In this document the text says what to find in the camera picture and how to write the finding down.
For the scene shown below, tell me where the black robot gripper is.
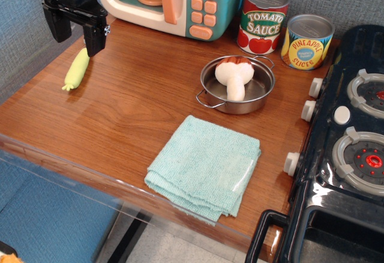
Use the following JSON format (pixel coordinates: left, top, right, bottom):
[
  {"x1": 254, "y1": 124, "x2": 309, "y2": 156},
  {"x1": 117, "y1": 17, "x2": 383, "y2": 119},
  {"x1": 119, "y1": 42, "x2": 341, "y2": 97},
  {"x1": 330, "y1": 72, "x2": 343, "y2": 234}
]
[{"x1": 43, "y1": 0, "x2": 107, "y2": 57}]

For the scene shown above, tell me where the light blue cloth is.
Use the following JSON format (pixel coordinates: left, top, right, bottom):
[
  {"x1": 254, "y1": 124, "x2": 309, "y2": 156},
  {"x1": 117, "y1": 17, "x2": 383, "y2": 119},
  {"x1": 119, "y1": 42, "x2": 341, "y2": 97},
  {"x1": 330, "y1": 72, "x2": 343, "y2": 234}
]
[{"x1": 145, "y1": 115, "x2": 261, "y2": 225}]

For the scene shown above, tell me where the teal toy microwave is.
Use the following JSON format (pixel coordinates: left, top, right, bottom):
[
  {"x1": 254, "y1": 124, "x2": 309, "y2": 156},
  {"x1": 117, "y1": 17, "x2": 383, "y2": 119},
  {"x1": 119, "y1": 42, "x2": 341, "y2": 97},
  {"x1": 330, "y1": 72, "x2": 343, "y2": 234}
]
[{"x1": 100, "y1": 0, "x2": 242, "y2": 41}]

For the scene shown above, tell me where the plush mushroom toy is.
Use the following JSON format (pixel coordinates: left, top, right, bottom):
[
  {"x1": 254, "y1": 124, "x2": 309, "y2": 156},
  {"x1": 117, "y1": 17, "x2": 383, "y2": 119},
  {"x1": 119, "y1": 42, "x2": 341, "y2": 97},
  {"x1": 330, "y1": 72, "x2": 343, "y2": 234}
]
[{"x1": 215, "y1": 56, "x2": 254, "y2": 101}]

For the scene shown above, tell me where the small steel pan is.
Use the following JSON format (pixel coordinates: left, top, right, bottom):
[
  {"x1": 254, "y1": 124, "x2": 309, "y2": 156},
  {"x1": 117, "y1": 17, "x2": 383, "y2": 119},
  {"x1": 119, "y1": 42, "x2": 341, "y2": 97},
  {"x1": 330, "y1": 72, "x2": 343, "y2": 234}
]
[{"x1": 196, "y1": 55, "x2": 275, "y2": 115}]

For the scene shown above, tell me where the tomato sauce can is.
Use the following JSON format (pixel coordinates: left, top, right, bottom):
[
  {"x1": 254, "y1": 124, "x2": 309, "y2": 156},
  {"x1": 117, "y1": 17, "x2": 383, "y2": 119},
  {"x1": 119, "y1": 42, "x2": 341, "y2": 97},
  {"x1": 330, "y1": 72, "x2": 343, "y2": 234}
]
[{"x1": 237, "y1": 0, "x2": 290, "y2": 55}]

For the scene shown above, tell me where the pineapple slices can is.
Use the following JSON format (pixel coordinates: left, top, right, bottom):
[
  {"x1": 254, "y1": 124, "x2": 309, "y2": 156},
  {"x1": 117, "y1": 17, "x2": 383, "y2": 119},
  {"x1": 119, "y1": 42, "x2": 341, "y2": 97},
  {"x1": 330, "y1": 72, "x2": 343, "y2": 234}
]
[{"x1": 281, "y1": 14, "x2": 335, "y2": 70}]

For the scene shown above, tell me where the orange plush toy corner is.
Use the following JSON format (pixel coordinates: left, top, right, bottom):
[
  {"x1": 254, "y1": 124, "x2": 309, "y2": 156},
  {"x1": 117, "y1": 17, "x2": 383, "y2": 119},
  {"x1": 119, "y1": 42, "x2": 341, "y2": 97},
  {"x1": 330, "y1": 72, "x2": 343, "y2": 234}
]
[{"x1": 0, "y1": 253, "x2": 23, "y2": 263}]

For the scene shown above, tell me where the white stove knob middle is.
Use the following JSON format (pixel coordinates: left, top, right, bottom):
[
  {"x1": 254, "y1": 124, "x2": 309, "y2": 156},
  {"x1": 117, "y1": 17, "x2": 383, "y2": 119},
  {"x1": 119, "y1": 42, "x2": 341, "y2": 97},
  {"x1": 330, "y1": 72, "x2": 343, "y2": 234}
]
[{"x1": 301, "y1": 100, "x2": 316, "y2": 122}]

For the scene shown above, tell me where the white stove knob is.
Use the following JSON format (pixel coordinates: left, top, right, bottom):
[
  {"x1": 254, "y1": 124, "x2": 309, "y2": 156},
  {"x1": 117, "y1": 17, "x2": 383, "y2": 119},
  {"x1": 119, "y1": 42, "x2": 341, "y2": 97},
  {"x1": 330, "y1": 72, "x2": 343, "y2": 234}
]
[
  {"x1": 308, "y1": 77, "x2": 323, "y2": 99},
  {"x1": 283, "y1": 152, "x2": 301, "y2": 177},
  {"x1": 301, "y1": 100, "x2": 316, "y2": 122}
]

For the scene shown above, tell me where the white stove knob upper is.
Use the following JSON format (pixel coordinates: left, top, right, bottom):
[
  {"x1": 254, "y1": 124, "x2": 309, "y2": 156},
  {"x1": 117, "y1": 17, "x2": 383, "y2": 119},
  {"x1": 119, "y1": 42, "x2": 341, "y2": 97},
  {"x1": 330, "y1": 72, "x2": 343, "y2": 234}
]
[{"x1": 308, "y1": 77, "x2": 323, "y2": 99}]

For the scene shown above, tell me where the white stove knob lower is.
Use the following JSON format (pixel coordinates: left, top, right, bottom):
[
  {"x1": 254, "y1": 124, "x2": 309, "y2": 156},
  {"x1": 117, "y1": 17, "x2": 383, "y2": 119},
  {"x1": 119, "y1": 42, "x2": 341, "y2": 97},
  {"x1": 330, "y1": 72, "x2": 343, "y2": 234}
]
[{"x1": 283, "y1": 152, "x2": 301, "y2": 177}]

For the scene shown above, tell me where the white round stove button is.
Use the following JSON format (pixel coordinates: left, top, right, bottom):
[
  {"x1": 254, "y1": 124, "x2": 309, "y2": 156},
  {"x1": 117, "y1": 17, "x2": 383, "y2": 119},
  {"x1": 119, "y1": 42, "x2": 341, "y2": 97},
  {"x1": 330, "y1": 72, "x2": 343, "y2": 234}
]
[{"x1": 333, "y1": 106, "x2": 350, "y2": 125}]

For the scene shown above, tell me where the black toy stove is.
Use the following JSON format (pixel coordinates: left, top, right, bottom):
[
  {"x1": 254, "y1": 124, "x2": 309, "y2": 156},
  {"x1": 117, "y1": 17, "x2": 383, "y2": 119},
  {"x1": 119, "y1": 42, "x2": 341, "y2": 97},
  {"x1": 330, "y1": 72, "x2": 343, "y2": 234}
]
[{"x1": 246, "y1": 25, "x2": 383, "y2": 262}]

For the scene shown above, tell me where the spoon with yellow-green handle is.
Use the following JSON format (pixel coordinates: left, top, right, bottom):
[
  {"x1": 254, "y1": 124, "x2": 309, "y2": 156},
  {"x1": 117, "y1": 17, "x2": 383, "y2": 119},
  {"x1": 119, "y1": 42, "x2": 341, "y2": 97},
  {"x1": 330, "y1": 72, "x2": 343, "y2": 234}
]
[{"x1": 62, "y1": 47, "x2": 90, "y2": 91}]

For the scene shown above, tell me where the grey burner ring upper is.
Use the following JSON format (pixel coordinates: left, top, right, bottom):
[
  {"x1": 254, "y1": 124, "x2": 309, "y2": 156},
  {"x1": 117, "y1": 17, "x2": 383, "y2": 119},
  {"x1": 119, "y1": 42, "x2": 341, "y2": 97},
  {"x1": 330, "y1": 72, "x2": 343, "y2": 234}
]
[{"x1": 346, "y1": 68, "x2": 384, "y2": 119}]

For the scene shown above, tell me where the grey burner ring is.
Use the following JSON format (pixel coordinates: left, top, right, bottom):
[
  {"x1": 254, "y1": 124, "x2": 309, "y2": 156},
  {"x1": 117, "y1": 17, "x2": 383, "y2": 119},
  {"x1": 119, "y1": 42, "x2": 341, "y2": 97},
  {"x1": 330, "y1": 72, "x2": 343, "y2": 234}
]
[
  {"x1": 331, "y1": 126, "x2": 384, "y2": 197},
  {"x1": 346, "y1": 68, "x2": 384, "y2": 119}
]

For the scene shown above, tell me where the grey burner ring lower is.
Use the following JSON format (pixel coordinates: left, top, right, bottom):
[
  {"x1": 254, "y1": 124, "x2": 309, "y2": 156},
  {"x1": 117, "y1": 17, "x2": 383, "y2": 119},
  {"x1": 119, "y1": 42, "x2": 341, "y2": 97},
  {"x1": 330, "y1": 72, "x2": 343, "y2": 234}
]
[{"x1": 331, "y1": 126, "x2": 384, "y2": 197}]

